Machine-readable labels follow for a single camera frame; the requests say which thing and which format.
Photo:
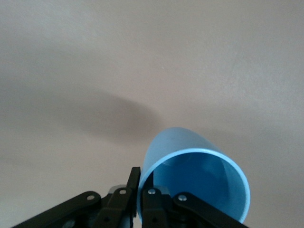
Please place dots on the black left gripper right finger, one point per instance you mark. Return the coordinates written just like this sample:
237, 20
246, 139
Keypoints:
161, 209

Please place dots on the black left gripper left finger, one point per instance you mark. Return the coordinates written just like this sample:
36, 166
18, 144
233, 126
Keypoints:
118, 204

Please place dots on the blue plastic cup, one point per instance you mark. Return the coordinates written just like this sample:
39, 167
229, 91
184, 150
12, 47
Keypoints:
204, 180

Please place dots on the brown table cover sheet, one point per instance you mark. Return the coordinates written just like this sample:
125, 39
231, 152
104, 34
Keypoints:
95, 71

